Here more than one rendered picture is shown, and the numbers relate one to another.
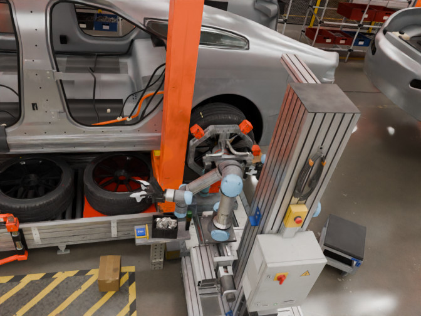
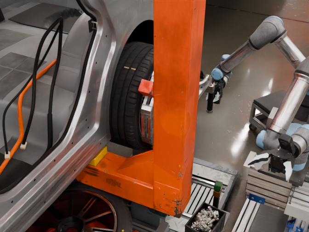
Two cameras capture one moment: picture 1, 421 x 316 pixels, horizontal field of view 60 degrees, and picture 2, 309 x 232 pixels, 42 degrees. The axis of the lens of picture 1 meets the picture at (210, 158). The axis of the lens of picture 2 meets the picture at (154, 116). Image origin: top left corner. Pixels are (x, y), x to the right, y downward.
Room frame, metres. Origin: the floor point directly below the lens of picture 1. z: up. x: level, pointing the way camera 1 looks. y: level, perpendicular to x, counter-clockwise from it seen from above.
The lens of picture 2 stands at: (1.03, 1.44, 2.21)
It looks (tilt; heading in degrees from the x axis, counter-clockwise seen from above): 35 degrees down; 315
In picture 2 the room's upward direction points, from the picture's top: straight up
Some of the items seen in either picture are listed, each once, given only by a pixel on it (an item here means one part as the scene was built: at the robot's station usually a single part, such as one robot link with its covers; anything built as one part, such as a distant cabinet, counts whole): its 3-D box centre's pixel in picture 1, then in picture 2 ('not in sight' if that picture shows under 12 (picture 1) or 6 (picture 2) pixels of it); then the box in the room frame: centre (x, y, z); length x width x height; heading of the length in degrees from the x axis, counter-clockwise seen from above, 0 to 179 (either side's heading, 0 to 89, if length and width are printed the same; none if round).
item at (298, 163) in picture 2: (181, 206); (294, 154); (1.52, 0.12, 1.11); 0.11 x 0.08 x 0.11; 3
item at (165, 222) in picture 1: (165, 226); (205, 225); (1.83, 0.26, 0.51); 0.20 x 0.14 x 0.13; 100
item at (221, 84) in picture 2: (262, 168); (217, 86); (2.32, -0.44, 0.86); 0.12 x 0.08 x 0.09; 110
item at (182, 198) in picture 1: (182, 197); (303, 137); (1.50, 0.12, 1.21); 0.11 x 0.08 x 0.09; 93
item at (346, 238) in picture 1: (340, 246); (281, 120); (2.24, -1.33, 0.17); 0.43 x 0.36 x 0.34; 164
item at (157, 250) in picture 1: (157, 250); not in sight; (1.81, 0.30, 0.21); 0.10 x 0.10 x 0.42; 20
